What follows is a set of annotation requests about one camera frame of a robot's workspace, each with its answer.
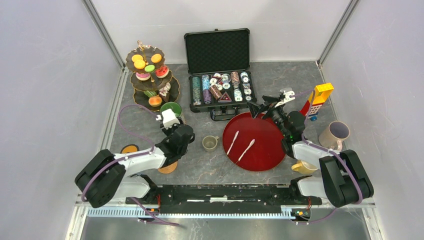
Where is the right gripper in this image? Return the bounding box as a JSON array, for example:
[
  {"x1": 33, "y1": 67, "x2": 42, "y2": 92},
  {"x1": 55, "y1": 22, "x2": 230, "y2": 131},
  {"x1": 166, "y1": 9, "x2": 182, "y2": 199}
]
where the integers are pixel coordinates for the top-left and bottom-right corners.
[{"x1": 246, "y1": 95, "x2": 289, "y2": 138}]

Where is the green bowl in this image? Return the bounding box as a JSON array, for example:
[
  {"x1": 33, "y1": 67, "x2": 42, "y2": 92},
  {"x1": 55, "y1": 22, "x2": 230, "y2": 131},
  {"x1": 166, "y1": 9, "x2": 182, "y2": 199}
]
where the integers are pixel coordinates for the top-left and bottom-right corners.
[{"x1": 160, "y1": 102, "x2": 183, "y2": 117}]

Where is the orange peach bun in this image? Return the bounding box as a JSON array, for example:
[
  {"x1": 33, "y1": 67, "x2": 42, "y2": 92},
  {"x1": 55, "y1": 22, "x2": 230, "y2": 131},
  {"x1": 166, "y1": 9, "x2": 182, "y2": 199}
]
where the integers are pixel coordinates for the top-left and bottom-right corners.
[{"x1": 148, "y1": 95, "x2": 163, "y2": 108}]

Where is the red round tray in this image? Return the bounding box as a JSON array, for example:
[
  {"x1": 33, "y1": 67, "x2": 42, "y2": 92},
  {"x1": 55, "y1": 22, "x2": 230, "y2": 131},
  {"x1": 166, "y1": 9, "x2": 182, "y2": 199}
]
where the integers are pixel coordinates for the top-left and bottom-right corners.
[{"x1": 222, "y1": 112, "x2": 286, "y2": 172}]

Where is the chocolate cake slice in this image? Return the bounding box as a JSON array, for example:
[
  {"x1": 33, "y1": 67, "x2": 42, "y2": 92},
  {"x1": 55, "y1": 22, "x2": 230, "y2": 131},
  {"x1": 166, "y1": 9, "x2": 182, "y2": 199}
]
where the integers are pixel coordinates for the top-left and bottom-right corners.
[{"x1": 159, "y1": 91, "x2": 170, "y2": 103}]

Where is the woven coaster front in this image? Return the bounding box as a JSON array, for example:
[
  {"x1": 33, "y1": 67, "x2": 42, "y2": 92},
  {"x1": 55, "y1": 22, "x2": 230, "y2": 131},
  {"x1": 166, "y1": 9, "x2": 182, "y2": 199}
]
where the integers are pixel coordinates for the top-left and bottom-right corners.
[{"x1": 157, "y1": 161, "x2": 178, "y2": 174}]

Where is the white striped donut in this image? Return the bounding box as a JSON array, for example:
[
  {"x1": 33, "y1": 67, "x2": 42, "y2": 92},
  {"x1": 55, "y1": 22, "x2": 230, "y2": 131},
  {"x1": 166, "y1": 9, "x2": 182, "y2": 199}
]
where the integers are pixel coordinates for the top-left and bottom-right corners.
[{"x1": 159, "y1": 82, "x2": 171, "y2": 96}]

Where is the white rectangular pastry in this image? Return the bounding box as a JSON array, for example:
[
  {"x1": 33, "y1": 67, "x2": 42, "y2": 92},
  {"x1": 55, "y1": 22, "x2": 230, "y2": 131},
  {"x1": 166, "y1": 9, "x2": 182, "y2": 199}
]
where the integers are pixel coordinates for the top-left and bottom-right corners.
[{"x1": 143, "y1": 90, "x2": 158, "y2": 98}]

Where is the red frosted donut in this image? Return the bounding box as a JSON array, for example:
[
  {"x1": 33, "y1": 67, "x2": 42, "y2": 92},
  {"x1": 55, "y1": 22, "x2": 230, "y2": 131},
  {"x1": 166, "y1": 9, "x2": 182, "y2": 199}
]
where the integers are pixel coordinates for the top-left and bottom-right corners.
[{"x1": 155, "y1": 65, "x2": 170, "y2": 79}]

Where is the pink frosted donut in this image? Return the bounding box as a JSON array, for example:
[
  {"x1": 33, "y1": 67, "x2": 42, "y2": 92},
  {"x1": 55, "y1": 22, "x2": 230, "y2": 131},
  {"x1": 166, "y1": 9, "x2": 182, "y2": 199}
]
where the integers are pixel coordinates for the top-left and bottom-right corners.
[{"x1": 135, "y1": 72, "x2": 151, "y2": 81}]

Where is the green macaron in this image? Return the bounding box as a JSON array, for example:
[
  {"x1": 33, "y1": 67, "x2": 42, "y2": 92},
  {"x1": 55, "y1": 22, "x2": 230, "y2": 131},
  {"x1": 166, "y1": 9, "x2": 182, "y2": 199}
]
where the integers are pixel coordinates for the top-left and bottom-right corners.
[{"x1": 144, "y1": 64, "x2": 156, "y2": 73}]

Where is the orange round biscuit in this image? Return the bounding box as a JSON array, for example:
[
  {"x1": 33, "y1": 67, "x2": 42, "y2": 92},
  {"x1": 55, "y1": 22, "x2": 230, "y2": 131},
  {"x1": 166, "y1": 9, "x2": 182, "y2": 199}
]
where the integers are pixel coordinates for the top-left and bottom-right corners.
[{"x1": 133, "y1": 59, "x2": 146, "y2": 70}]

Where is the yellow round cookie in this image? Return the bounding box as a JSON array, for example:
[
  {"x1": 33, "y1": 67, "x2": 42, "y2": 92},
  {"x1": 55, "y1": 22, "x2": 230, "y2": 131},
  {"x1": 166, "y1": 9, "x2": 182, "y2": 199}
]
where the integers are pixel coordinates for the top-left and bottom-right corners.
[{"x1": 151, "y1": 53, "x2": 163, "y2": 64}]

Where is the orange waffle biscuit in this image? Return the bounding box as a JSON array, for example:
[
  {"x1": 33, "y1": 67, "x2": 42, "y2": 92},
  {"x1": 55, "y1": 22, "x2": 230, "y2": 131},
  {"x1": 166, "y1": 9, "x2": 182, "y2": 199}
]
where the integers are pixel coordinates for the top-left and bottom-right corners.
[{"x1": 131, "y1": 54, "x2": 144, "y2": 63}]

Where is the beige purple mug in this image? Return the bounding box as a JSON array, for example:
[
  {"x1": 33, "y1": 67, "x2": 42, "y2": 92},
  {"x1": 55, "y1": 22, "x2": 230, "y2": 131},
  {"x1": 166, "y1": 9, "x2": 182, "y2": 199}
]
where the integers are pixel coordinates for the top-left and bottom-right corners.
[{"x1": 318, "y1": 121, "x2": 350, "y2": 151}]

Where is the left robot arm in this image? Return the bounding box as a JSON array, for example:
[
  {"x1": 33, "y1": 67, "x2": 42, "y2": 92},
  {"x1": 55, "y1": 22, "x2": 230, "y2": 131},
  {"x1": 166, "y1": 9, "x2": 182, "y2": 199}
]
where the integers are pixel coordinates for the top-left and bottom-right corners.
[{"x1": 74, "y1": 123, "x2": 196, "y2": 208}]

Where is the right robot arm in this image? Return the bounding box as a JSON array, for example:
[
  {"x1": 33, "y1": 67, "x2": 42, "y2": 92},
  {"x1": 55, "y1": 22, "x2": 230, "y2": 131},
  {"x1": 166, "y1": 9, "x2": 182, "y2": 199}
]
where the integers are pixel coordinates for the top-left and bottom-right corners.
[{"x1": 247, "y1": 95, "x2": 374, "y2": 208}]

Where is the small grey-green cup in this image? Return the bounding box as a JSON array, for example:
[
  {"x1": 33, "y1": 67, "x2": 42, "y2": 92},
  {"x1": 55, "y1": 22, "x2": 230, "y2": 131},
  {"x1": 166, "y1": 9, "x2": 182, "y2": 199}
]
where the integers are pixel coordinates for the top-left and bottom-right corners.
[{"x1": 202, "y1": 135, "x2": 220, "y2": 152}]

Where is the orange black coaster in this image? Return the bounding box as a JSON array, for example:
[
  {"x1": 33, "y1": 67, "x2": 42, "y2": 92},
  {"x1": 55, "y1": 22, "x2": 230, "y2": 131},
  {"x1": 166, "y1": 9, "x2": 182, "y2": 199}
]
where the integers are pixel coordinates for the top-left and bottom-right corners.
[{"x1": 120, "y1": 144, "x2": 140, "y2": 154}]

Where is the three-tier dessert stand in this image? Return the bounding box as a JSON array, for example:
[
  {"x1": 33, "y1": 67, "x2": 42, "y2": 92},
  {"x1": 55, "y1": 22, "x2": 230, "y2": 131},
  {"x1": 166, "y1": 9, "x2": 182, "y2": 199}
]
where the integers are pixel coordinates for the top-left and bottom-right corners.
[{"x1": 125, "y1": 40, "x2": 181, "y2": 112}]

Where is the black poker chip case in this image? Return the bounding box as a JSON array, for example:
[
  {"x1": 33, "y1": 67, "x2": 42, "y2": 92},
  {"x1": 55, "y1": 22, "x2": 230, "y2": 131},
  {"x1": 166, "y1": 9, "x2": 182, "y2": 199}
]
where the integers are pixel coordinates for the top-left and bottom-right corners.
[{"x1": 183, "y1": 28, "x2": 257, "y2": 121}]

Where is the toy block tower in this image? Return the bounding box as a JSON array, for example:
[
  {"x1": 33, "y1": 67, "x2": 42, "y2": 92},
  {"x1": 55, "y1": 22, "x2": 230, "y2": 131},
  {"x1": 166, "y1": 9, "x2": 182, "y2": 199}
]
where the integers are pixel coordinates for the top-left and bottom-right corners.
[{"x1": 300, "y1": 82, "x2": 334, "y2": 122}]

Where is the yellow cup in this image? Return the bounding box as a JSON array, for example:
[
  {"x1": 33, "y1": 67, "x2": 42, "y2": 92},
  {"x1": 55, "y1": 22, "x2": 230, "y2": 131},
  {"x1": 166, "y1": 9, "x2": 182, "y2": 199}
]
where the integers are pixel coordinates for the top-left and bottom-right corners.
[{"x1": 291, "y1": 160, "x2": 319, "y2": 175}]

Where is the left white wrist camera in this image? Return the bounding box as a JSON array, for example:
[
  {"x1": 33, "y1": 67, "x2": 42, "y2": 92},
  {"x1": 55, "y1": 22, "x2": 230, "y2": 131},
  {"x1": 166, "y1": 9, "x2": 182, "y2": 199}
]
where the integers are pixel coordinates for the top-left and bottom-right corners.
[{"x1": 155, "y1": 109, "x2": 180, "y2": 129}]

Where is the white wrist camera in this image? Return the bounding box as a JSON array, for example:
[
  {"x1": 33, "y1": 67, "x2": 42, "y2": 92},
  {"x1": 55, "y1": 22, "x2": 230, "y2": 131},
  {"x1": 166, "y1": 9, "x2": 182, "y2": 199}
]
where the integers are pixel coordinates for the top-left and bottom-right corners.
[
  {"x1": 155, "y1": 109, "x2": 180, "y2": 129},
  {"x1": 274, "y1": 87, "x2": 296, "y2": 108}
]

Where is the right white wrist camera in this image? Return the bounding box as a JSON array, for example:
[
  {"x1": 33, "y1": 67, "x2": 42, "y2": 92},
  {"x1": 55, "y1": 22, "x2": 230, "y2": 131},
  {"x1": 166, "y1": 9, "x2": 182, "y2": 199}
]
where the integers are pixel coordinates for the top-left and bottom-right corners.
[{"x1": 274, "y1": 87, "x2": 296, "y2": 108}]

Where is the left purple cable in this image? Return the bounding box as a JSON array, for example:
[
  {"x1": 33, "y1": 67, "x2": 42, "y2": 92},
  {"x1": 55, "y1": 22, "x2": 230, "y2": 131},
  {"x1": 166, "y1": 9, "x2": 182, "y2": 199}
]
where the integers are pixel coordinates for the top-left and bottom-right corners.
[{"x1": 81, "y1": 104, "x2": 180, "y2": 228}]

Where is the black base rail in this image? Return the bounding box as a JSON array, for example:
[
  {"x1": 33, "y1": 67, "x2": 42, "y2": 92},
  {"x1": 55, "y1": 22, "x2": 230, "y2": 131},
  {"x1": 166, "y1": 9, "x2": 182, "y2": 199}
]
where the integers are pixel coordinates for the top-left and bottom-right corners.
[{"x1": 125, "y1": 179, "x2": 323, "y2": 219}]

